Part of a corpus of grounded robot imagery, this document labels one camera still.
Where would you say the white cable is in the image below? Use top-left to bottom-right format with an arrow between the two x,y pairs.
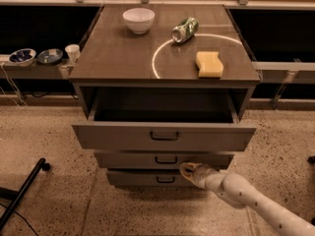
0,62 -> 28,110

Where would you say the grey top drawer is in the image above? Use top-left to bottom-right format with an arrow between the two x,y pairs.
73,88 -> 255,152

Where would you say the grey bottom drawer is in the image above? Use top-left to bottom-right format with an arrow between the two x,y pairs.
106,170 -> 191,187

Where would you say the yellow sponge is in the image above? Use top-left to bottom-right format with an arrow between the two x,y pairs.
196,51 -> 223,78

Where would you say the blue patterned bowl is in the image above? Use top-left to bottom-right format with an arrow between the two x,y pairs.
9,48 -> 36,67

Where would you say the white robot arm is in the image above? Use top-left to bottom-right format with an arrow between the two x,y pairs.
179,162 -> 315,236

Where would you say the grey drawer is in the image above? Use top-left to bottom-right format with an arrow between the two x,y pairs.
73,88 -> 255,152
94,150 -> 233,170
106,170 -> 191,187

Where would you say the black chair leg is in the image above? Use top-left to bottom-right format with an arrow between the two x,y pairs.
0,158 -> 50,229

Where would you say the white paper cup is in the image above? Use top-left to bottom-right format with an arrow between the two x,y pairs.
65,44 -> 81,64

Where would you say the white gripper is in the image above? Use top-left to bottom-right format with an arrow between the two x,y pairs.
179,162 -> 227,191

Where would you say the white ceramic bowl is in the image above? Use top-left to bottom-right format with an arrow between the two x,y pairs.
123,8 -> 156,34

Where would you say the crushed green soda can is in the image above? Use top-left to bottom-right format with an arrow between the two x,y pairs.
171,18 -> 199,43

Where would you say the low side shelf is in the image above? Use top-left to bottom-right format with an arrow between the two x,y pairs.
0,59 -> 74,80

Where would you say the black caster wheel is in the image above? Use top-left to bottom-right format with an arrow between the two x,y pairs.
307,156 -> 315,164

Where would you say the grey blue bowl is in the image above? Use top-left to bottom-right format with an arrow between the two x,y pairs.
37,48 -> 63,65

